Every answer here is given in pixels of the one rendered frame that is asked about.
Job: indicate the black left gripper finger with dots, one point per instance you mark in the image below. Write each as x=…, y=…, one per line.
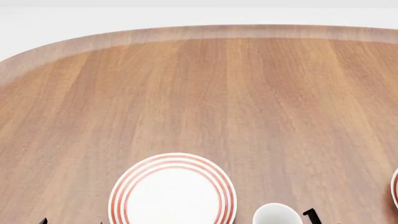
x=44, y=221

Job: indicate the white mug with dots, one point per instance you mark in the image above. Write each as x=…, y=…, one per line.
x=275, y=215

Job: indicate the white plate with red rings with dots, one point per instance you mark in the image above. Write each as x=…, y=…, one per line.
x=172, y=198
x=395, y=189

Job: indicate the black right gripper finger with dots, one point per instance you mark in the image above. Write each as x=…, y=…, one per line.
x=314, y=217

